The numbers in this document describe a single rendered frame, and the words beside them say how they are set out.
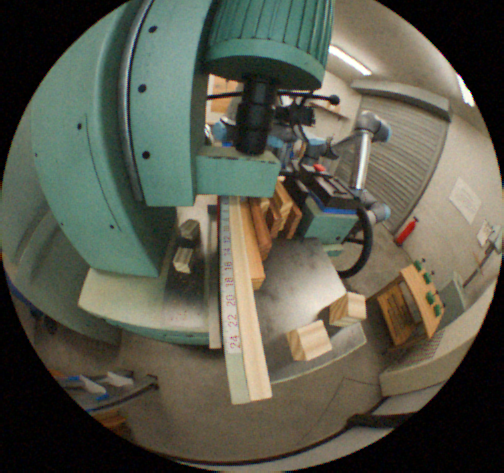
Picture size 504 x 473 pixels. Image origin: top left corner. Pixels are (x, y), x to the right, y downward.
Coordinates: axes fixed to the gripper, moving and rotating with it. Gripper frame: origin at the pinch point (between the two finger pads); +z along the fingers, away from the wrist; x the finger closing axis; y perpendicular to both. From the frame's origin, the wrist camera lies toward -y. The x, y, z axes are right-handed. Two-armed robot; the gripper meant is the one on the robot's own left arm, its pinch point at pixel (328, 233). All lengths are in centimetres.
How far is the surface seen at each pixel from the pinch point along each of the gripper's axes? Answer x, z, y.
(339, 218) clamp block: -15.4, 6.6, -31.6
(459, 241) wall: -50, -240, 114
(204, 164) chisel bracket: -11, 26, -50
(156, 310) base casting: -27, 46, -38
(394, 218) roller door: 71, -196, 175
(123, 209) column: -18, 37, -54
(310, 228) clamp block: -15.7, 13.4, -32.4
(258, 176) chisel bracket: -11, 19, -45
